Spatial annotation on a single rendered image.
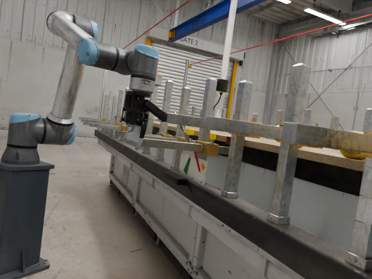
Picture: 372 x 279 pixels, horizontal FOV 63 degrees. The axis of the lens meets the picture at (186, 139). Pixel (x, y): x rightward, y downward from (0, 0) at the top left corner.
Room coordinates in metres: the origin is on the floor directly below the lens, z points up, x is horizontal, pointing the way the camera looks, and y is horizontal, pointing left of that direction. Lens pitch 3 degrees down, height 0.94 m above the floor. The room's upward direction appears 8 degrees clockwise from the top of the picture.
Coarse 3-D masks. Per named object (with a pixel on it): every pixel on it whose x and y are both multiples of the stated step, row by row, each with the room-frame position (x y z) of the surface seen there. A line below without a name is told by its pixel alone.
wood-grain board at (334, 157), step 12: (216, 132) 2.07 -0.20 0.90; (252, 144) 1.27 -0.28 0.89; (264, 144) 1.20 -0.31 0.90; (276, 144) 1.22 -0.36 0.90; (300, 156) 1.03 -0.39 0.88; (312, 156) 0.98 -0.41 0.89; (324, 156) 0.94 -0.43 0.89; (336, 156) 0.90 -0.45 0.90; (348, 168) 0.86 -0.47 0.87; (360, 168) 0.83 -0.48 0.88
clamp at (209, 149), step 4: (196, 140) 1.30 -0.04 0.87; (204, 144) 1.23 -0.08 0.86; (208, 144) 1.20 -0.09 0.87; (212, 144) 1.21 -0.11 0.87; (216, 144) 1.22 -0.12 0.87; (204, 148) 1.22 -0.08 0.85; (208, 148) 1.20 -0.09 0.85; (212, 148) 1.21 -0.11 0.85; (216, 148) 1.22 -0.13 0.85; (200, 152) 1.25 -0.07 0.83; (204, 152) 1.22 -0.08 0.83; (208, 152) 1.20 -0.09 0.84; (212, 152) 1.21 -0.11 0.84; (216, 152) 1.22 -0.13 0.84; (216, 156) 1.22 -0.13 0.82
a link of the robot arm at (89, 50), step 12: (60, 12) 1.45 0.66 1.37; (48, 24) 1.45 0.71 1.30; (60, 24) 1.35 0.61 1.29; (72, 24) 1.32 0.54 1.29; (60, 36) 1.36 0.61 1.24; (72, 36) 1.22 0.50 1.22; (84, 36) 1.18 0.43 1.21; (84, 48) 1.09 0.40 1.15; (96, 48) 1.08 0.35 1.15; (108, 48) 1.12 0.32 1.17; (84, 60) 1.09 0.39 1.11; (96, 60) 1.09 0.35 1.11; (108, 60) 1.12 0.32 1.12
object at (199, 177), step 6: (180, 156) 1.42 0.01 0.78; (186, 156) 1.37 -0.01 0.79; (192, 156) 1.31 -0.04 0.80; (180, 162) 1.41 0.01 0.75; (186, 162) 1.36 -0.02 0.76; (192, 162) 1.30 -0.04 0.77; (204, 162) 1.21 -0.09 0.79; (180, 168) 1.40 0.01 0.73; (192, 168) 1.30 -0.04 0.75; (204, 168) 1.20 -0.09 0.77; (192, 174) 1.29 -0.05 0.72; (198, 174) 1.24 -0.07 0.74; (204, 174) 1.19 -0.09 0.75; (198, 180) 1.23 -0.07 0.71; (204, 180) 1.19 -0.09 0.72
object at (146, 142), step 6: (144, 138) 1.13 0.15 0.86; (150, 138) 1.16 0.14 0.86; (144, 144) 1.13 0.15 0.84; (150, 144) 1.14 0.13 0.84; (156, 144) 1.15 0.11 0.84; (162, 144) 1.16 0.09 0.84; (168, 144) 1.17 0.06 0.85; (174, 144) 1.18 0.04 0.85; (180, 144) 1.19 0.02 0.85; (186, 144) 1.20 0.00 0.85; (192, 144) 1.21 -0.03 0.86; (198, 144) 1.22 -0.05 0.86; (186, 150) 1.20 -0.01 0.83; (192, 150) 1.21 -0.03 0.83; (198, 150) 1.22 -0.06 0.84; (222, 150) 1.27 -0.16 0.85; (228, 150) 1.28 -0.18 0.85
